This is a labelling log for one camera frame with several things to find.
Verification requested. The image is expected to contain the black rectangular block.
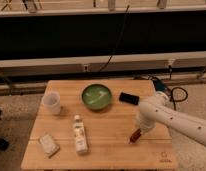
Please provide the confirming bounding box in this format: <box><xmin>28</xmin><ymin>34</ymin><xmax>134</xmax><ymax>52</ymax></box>
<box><xmin>119</xmin><ymin>92</ymin><xmax>139</xmax><ymax>105</ymax></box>

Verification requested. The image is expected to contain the translucent plastic cup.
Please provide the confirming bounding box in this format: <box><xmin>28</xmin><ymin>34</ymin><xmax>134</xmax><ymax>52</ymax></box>
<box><xmin>42</xmin><ymin>91</ymin><xmax>61</xmax><ymax>115</ymax></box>

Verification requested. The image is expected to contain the small white bottle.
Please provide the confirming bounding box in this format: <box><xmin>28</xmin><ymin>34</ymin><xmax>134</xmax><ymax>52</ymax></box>
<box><xmin>73</xmin><ymin>115</ymin><xmax>88</xmax><ymax>154</ymax></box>

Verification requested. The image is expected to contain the black floor cable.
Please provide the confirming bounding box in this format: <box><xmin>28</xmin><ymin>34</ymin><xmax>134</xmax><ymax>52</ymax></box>
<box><xmin>162</xmin><ymin>64</ymin><xmax>189</xmax><ymax>111</ymax></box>

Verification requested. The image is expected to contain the white wall outlet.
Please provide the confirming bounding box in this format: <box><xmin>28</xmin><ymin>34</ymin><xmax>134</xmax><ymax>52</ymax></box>
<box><xmin>84</xmin><ymin>64</ymin><xmax>89</xmax><ymax>72</ymax></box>

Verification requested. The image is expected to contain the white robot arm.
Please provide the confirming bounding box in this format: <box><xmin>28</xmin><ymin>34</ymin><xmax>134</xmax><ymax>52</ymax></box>
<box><xmin>136</xmin><ymin>91</ymin><xmax>206</xmax><ymax>147</ymax></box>

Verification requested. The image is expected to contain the blue device on floor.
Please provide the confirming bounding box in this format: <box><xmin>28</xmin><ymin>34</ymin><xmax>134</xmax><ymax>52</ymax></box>
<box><xmin>153</xmin><ymin>80</ymin><xmax>167</xmax><ymax>93</ymax></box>

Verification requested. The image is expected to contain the green ceramic bowl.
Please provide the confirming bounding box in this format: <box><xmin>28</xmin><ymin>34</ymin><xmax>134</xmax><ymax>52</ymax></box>
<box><xmin>81</xmin><ymin>84</ymin><xmax>112</xmax><ymax>110</ymax></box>

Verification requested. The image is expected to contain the white wrapped packet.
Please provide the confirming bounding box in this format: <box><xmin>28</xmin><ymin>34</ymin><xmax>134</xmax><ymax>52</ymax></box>
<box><xmin>39</xmin><ymin>134</ymin><xmax>60</xmax><ymax>158</ymax></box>

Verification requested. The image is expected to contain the dark object at left floor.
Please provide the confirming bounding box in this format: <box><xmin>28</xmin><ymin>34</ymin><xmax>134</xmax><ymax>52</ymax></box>
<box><xmin>0</xmin><ymin>138</ymin><xmax>9</xmax><ymax>151</ymax></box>

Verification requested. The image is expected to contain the black hanging cable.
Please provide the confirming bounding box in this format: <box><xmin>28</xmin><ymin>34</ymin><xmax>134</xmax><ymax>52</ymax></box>
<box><xmin>97</xmin><ymin>3</ymin><xmax>131</xmax><ymax>73</ymax></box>

